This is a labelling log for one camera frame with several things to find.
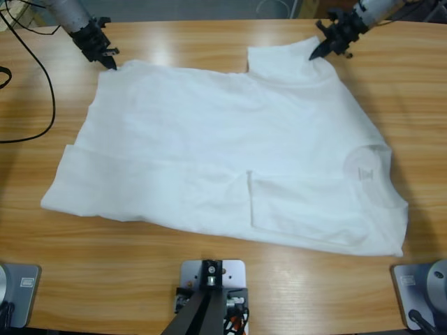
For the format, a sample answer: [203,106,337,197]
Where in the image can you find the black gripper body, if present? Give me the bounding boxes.
[330,12,369,57]
[69,19,111,63]

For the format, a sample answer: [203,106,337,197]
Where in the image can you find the white t-shirt with black print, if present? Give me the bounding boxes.
[40,36,409,258]

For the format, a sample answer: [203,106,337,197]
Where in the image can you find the brown cardboard box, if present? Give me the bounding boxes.
[300,0,357,20]

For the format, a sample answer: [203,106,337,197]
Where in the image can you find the light cardboard box stack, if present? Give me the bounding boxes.
[0,0,47,29]

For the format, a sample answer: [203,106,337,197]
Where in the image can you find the white mounting block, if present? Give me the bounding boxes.
[179,258,247,315]

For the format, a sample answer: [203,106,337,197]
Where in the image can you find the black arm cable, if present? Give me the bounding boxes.
[375,0,434,28]
[0,8,60,144]

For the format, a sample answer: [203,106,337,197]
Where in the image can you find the grey metal frame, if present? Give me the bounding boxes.
[401,0,447,24]

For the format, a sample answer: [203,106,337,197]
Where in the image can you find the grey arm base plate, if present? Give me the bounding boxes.
[390,258,447,331]
[0,263,42,329]

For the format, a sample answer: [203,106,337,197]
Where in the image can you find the black bracket with silver fittings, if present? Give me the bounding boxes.
[174,286,251,315]

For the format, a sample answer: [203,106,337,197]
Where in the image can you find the dark post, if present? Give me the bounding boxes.
[163,258,225,335]

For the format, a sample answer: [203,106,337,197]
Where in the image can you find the black base cable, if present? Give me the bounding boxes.
[0,301,15,329]
[408,309,437,335]

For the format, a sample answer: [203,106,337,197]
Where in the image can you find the orange and black cable bundle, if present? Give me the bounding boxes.
[223,308,251,335]

